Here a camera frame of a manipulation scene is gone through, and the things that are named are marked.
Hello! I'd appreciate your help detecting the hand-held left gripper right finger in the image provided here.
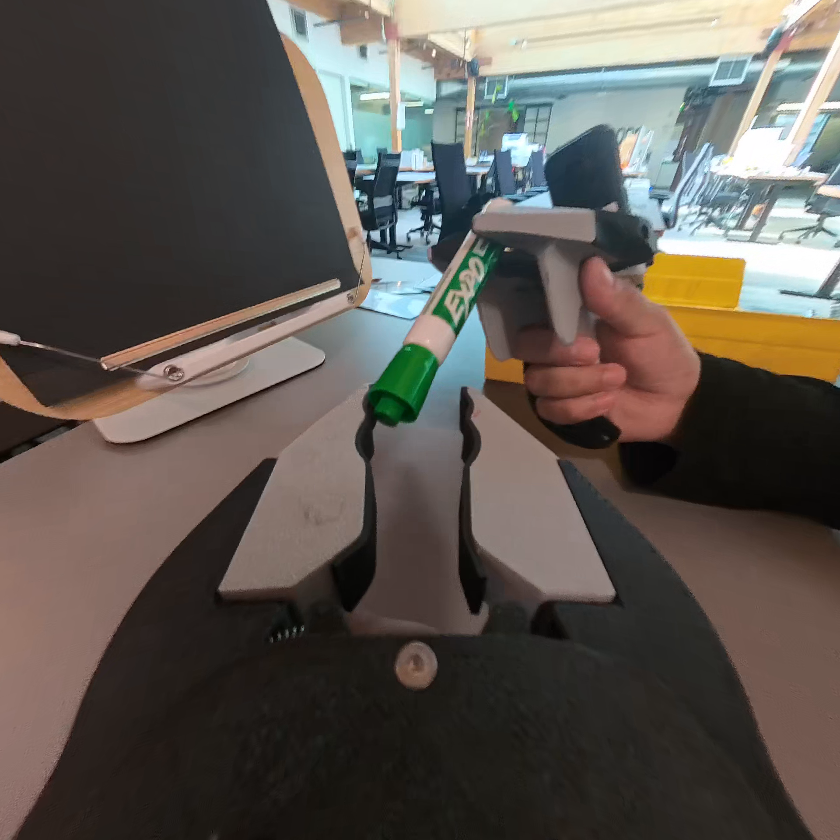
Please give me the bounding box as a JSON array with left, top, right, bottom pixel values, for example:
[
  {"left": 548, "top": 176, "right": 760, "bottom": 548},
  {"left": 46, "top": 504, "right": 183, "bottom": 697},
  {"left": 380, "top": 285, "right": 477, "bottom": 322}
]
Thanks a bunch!
[{"left": 458, "top": 387, "right": 619, "bottom": 616}]

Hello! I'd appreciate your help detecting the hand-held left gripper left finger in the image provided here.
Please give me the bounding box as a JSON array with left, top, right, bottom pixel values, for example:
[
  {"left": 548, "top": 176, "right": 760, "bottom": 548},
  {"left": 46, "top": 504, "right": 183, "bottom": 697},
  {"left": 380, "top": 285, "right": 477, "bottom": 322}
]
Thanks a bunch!
[{"left": 217, "top": 384, "right": 379, "bottom": 613}]

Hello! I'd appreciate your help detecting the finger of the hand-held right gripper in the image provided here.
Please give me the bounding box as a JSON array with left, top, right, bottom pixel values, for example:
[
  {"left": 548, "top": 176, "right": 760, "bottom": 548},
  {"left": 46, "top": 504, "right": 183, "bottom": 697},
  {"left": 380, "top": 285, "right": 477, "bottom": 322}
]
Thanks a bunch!
[
  {"left": 474, "top": 249, "right": 559, "bottom": 364},
  {"left": 471, "top": 197, "right": 602, "bottom": 347}
]

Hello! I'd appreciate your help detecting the green whiteboard marker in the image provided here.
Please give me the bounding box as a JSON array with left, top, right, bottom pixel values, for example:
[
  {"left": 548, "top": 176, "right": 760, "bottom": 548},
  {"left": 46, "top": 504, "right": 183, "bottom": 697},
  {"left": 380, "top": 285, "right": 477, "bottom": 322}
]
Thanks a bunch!
[{"left": 367, "top": 235, "right": 506, "bottom": 427}]

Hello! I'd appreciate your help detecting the person's right forearm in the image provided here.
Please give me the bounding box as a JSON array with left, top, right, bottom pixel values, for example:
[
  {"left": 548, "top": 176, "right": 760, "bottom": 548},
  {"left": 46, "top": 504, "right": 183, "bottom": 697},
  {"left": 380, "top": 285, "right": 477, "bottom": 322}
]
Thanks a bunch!
[{"left": 617, "top": 351, "right": 840, "bottom": 529}]

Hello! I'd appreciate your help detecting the person's right hand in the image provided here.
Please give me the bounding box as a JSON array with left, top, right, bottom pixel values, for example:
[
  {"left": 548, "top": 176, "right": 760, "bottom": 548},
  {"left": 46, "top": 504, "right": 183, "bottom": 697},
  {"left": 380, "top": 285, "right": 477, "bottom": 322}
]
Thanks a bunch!
[{"left": 521, "top": 256, "right": 703, "bottom": 444}]

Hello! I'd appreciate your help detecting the black office chair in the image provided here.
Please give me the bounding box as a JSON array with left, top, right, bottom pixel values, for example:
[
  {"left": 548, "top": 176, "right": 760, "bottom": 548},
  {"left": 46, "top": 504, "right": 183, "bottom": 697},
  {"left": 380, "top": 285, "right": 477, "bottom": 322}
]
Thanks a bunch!
[
  {"left": 430, "top": 141, "right": 484, "bottom": 270},
  {"left": 357, "top": 152, "right": 403, "bottom": 256}
]

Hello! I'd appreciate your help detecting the dark glossy sheet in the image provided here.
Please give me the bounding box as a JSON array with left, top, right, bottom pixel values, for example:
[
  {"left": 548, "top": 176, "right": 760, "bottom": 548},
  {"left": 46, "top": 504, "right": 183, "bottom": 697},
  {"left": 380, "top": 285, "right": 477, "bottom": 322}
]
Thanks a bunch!
[{"left": 360, "top": 276, "right": 447, "bottom": 321}]

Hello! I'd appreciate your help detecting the white board stand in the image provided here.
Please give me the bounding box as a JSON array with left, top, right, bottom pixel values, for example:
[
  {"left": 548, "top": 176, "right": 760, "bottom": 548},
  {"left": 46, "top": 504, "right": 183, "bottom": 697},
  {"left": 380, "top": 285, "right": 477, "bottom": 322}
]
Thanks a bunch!
[{"left": 92, "top": 282, "right": 368, "bottom": 445}]

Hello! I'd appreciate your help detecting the yellow plastic bin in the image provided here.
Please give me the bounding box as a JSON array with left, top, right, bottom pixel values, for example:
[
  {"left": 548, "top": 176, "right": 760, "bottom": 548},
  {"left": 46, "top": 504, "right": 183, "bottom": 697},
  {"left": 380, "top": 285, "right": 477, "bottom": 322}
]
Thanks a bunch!
[{"left": 484, "top": 252, "right": 840, "bottom": 385}]

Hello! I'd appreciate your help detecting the black wood-framed board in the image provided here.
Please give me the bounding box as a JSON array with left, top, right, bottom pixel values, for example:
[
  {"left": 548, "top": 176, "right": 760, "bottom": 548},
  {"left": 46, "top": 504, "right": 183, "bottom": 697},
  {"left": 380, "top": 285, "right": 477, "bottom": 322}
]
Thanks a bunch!
[{"left": 0, "top": 0, "right": 374, "bottom": 421}]

